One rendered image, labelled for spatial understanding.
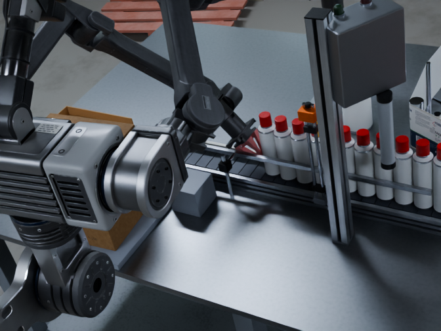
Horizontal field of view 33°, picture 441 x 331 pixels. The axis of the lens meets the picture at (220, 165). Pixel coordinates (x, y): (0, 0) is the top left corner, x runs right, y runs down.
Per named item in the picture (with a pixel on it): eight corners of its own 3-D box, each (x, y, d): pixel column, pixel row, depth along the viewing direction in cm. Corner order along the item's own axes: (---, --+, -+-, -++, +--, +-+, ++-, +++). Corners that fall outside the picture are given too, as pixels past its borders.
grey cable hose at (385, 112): (398, 161, 180) (394, 90, 168) (392, 171, 178) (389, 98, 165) (383, 159, 182) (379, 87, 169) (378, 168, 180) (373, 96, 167)
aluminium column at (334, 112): (354, 234, 198) (331, 8, 158) (348, 245, 196) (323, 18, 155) (338, 230, 201) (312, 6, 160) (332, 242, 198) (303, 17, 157)
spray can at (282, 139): (302, 173, 215) (293, 115, 202) (293, 183, 212) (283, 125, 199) (286, 168, 218) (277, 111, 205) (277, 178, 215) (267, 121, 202)
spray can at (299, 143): (317, 175, 213) (310, 116, 200) (311, 186, 209) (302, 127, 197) (300, 172, 215) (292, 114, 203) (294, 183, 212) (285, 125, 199)
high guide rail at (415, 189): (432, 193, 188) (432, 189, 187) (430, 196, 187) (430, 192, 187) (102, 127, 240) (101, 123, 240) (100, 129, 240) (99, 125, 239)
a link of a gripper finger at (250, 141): (275, 143, 216) (254, 120, 214) (265, 158, 211) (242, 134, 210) (262, 151, 221) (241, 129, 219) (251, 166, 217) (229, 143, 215)
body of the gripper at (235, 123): (258, 121, 215) (240, 103, 214) (241, 142, 209) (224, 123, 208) (245, 130, 220) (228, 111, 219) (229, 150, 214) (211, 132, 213)
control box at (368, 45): (407, 81, 169) (405, 6, 158) (344, 110, 165) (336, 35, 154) (381, 64, 177) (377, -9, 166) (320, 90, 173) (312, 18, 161)
